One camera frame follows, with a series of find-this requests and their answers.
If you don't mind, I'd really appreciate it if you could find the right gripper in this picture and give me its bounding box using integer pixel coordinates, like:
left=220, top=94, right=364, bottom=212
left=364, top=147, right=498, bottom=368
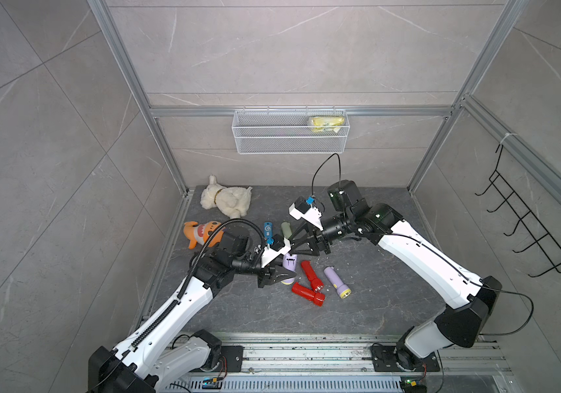
left=286, top=215, right=352, bottom=257

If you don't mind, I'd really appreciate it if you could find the purple flashlight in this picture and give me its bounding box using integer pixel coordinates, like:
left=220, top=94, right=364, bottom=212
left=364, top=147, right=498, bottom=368
left=282, top=254, right=298, bottom=285
left=324, top=266, right=352, bottom=299

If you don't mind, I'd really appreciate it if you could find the green flashlight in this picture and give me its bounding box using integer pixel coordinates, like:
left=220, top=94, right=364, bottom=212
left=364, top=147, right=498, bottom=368
left=280, top=221, right=293, bottom=239

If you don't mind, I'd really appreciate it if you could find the blue flashlight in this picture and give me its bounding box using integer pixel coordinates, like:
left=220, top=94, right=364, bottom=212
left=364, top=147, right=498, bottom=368
left=263, top=222, right=273, bottom=241

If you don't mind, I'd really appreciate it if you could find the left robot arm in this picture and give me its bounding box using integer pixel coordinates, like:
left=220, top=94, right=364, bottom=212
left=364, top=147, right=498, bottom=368
left=87, top=219, right=292, bottom=392

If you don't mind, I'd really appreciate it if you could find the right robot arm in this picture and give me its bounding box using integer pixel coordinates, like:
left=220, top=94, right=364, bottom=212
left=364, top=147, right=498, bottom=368
left=288, top=180, right=503, bottom=371

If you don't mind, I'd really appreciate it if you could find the red flashlight right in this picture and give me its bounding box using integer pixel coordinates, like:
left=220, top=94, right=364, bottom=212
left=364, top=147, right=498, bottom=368
left=300, top=260, right=324, bottom=292

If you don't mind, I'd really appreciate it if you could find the red flashlight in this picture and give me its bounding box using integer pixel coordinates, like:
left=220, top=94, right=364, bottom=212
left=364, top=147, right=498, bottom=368
left=300, top=260, right=324, bottom=292
left=291, top=283, right=326, bottom=307

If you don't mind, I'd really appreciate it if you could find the red flashlight left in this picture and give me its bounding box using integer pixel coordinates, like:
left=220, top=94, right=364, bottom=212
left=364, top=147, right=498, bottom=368
left=291, top=283, right=326, bottom=307

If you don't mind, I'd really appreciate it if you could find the white plush dog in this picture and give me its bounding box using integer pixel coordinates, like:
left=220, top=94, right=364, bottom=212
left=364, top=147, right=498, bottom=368
left=200, top=175, right=252, bottom=219

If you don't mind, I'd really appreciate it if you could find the orange plush toy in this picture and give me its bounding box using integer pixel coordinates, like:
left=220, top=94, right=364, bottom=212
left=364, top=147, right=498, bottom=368
left=183, top=221, right=221, bottom=250

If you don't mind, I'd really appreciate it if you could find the yellow item in basket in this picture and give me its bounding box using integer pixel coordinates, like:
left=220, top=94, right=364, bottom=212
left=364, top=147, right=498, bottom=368
left=308, top=116, right=346, bottom=134

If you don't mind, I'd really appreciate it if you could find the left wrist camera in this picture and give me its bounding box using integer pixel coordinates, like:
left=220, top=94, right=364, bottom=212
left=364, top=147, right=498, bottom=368
left=261, top=234, right=291, bottom=268

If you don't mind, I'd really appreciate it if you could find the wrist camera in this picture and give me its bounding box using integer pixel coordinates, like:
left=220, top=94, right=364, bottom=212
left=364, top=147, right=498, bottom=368
left=261, top=234, right=291, bottom=268
left=289, top=196, right=323, bottom=230

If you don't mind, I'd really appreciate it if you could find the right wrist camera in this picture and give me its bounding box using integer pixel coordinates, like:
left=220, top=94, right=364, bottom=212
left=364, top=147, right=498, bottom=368
left=289, top=196, right=323, bottom=230

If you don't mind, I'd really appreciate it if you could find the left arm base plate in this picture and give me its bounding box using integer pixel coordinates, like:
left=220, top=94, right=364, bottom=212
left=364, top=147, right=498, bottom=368
left=198, top=346, right=244, bottom=373

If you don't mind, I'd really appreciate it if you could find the white wire basket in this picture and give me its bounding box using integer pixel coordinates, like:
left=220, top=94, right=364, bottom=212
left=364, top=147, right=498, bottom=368
left=231, top=108, right=350, bottom=155

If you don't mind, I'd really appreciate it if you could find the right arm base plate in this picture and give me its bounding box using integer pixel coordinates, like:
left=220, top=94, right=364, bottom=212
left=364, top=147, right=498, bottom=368
left=370, top=343, right=442, bottom=373

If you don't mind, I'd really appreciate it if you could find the black wall hook rack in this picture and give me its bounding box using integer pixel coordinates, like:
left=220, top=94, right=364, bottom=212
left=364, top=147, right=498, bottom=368
left=475, top=144, right=561, bottom=278

